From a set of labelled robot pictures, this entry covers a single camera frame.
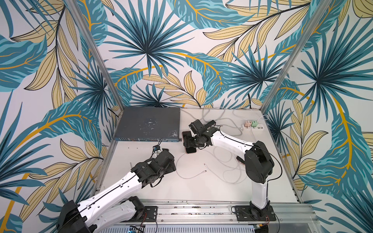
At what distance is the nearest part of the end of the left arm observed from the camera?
20.5 inches

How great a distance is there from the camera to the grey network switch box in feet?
3.29

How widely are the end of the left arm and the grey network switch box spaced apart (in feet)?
1.30
